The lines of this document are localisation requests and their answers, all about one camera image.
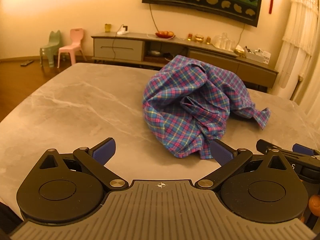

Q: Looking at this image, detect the thin television cable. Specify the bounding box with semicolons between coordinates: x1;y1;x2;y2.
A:
235;24;245;49
149;4;160;32

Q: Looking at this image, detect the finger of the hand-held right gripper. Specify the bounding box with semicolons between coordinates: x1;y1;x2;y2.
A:
292;143;320;157
256;139;295;155

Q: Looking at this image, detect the grey low media cabinet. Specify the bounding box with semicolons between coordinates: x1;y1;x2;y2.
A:
91;32;279;93

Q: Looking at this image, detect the green plastic child chair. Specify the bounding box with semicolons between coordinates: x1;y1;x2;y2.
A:
39;30;62;68

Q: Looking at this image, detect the cluster of glass cups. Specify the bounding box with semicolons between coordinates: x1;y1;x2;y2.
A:
212;32;234;50

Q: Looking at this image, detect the blue pink plaid shirt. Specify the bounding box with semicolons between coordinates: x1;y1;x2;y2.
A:
142;54;271;160

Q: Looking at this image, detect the air conditioner with lace cover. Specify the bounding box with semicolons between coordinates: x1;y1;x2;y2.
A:
275;0;318;100

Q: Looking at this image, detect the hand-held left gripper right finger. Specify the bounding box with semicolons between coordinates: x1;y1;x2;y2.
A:
195;139;293;190

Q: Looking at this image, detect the plate of oranges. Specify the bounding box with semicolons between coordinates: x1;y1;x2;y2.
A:
155;30;175;39

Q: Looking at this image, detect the white storage box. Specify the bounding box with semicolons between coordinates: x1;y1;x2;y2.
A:
244;46;272;63

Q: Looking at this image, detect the black power cable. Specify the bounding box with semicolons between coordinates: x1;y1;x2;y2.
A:
111;25;124;58

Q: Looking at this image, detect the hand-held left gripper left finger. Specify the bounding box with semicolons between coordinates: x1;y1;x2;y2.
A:
37;137;129;193

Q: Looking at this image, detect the pink plastic child chair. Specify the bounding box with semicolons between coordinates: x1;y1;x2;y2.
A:
57;28;87;68

